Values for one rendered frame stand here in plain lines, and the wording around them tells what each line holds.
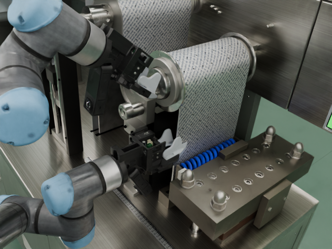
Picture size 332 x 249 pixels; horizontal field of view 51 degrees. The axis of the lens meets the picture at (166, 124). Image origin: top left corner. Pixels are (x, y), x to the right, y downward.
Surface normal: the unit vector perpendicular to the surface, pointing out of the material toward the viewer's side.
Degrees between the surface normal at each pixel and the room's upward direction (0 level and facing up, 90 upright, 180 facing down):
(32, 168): 0
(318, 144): 0
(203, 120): 90
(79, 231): 90
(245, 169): 0
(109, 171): 44
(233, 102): 90
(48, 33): 98
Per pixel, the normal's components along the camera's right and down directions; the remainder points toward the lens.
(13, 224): 0.96, -0.27
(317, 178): 0.07, -0.82
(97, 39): 0.82, 0.01
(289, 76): -0.77, 0.31
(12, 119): 0.37, 0.55
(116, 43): 0.63, 0.48
